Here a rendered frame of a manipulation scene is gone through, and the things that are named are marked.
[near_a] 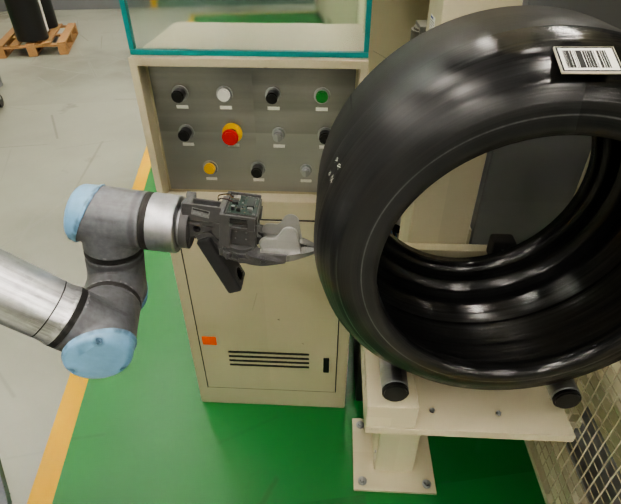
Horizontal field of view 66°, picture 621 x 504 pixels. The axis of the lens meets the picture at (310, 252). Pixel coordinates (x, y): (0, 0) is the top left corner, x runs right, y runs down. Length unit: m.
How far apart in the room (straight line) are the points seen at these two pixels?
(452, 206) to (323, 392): 1.02
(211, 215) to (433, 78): 0.36
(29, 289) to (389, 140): 0.48
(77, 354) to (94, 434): 1.31
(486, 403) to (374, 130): 0.60
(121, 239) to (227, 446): 1.22
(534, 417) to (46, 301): 0.82
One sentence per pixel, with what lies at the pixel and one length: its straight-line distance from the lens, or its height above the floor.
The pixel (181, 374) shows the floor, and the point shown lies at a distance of 2.09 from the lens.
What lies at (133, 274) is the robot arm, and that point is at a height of 1.08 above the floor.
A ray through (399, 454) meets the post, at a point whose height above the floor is 0.11.
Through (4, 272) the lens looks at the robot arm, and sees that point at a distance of 0.70.
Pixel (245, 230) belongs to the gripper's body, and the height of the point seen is 1.17.
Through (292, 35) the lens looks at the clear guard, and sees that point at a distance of 1.18.
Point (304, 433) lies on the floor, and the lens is 1.86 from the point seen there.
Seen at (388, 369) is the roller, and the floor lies 0.92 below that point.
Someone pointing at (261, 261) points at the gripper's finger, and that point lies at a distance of 0.73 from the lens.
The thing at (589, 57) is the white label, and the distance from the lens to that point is 0.59.
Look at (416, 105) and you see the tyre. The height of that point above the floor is 1.38.
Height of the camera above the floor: 1.56
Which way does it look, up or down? 36 degrees down
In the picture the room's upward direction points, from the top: straight up
